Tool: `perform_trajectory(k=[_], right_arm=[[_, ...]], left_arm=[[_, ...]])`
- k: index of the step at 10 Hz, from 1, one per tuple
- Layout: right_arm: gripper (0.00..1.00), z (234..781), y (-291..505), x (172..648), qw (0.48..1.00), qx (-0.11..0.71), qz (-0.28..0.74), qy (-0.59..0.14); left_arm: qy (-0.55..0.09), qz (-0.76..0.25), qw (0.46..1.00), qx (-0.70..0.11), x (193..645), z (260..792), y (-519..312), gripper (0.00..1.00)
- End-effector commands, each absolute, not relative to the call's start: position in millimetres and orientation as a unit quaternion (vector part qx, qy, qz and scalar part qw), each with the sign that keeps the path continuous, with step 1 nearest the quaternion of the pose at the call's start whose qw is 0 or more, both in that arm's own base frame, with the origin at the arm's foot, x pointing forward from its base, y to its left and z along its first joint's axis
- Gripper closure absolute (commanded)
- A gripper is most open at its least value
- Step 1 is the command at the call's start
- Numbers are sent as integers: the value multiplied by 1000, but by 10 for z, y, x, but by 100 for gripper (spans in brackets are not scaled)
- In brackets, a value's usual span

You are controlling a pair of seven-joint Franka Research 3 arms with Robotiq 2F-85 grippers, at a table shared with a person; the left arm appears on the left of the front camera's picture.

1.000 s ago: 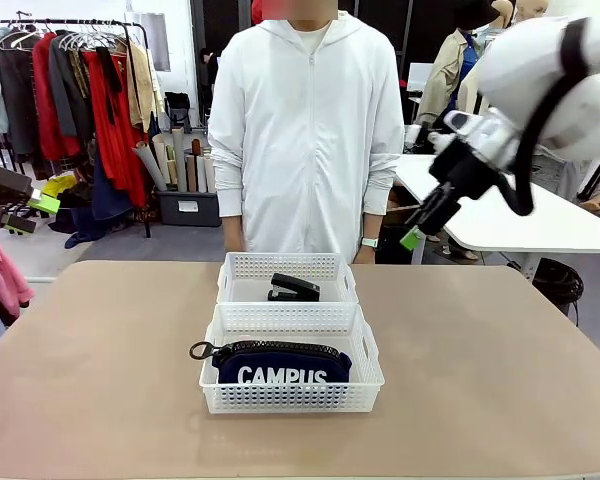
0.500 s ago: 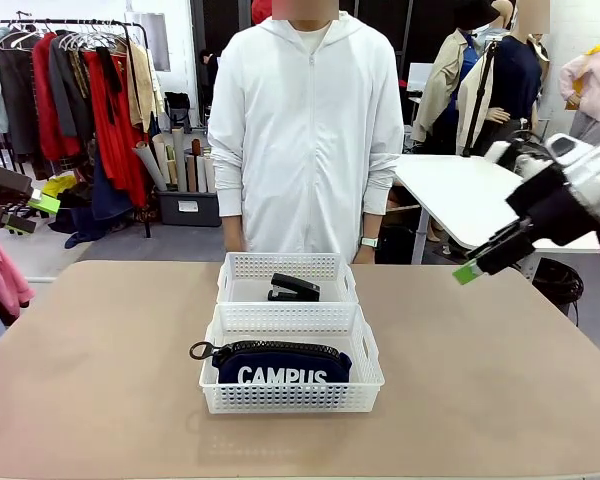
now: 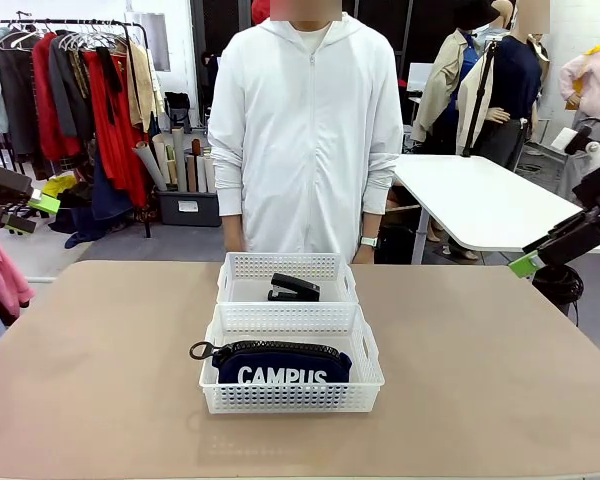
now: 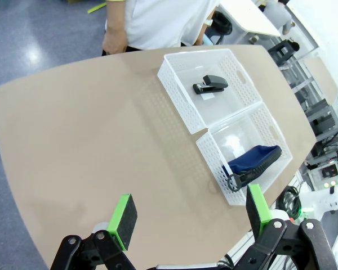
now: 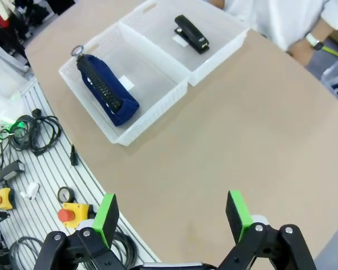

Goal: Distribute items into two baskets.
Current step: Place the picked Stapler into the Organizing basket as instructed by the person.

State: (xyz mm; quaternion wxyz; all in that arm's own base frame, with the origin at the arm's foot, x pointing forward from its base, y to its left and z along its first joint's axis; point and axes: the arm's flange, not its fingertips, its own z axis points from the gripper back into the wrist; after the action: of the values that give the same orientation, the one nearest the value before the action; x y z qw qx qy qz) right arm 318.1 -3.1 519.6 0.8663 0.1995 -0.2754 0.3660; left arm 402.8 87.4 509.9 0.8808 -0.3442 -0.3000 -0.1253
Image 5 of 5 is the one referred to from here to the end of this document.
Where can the grey handheld controller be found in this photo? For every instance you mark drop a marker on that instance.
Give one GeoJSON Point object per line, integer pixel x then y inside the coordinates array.
{"type": "Point", "coordinates": [11, 170]}

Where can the person torso in white hoodie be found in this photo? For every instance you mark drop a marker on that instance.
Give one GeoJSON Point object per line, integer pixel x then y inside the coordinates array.
{"type": "Point", "coordinates": [270, 19]}

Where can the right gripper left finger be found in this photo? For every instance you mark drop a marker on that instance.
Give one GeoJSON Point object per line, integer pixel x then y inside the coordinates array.
{"type": "Point", "coordinates": [105, 222]}

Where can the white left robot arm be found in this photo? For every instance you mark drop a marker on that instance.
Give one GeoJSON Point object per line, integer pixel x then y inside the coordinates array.
{"type": "Point", "coordinates": [2, 107]}

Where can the black stapler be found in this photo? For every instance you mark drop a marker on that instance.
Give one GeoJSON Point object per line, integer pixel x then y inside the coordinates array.
{"type": "Point", "coordinates": [193, 32]}

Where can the white paper label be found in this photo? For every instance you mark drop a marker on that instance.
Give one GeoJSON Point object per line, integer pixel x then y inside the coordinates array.
{"type": "Point", "coordinates": [180, 42]}
{"type": "Point", "coordinates": [127, 83]}

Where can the black power plug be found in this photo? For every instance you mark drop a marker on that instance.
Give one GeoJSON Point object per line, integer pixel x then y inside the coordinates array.
{"type": "Point", "coordinates": [73, 156]}

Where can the navy zip pencil case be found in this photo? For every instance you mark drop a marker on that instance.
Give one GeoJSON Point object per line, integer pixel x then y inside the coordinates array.
{"type": "Point", "coordinates": [121, 104]}

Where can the blue grey crate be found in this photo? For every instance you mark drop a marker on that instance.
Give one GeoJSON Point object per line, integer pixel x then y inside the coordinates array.
{"type": "Point", "coordinates": [336, 81]}

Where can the white wristwatch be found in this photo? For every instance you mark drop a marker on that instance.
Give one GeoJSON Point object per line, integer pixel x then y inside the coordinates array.
{"type": "Point", "coordinates": [315, 41]}

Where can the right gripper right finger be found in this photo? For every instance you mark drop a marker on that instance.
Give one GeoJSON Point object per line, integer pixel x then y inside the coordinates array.
{"type": "Point", "coordinates": [238, 216]}

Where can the small white plastic part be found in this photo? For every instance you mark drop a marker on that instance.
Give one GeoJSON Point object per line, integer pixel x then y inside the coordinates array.
{"type": "Point", "coordinates": [31, 191]}

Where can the white perforated plastic basket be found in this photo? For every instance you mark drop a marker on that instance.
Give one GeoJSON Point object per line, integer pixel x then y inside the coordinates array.
{"type": "Point", "coordinates": [155, 84]}
{"type": "Point", "coordinates": [214, 56]}

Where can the person's left hand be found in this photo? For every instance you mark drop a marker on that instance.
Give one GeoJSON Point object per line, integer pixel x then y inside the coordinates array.
{"type": "Point", "coordinates": [300, 52]}

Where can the person's left forearm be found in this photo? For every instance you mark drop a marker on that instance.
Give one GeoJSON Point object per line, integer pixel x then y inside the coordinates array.
{"type": "Point", "coordinates": [325, 28]}

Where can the person's right hand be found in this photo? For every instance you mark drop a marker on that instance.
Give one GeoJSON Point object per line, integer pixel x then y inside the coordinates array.
{"type": "Point", "coordinates": [217, 3]}

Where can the white ribbed metal platform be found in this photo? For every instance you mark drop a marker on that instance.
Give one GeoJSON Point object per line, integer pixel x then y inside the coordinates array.
{"type": "Point", "coordinates": [45, 174]}

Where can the round pressure gauge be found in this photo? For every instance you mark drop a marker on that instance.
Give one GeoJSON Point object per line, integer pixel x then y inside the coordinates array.
{"type": "Point", "coordinates": [66, 194]}

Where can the green rod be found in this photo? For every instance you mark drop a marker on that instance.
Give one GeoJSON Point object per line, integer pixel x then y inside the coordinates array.
{"type": "Point", "coordinates": [336, 53]}

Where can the yellow emergency stop button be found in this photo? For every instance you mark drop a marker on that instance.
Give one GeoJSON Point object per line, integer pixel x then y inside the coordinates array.
{"type": "Point", "coordinates": [1, 198]}
{"type": "Point", "coordinates": [73, 215]}

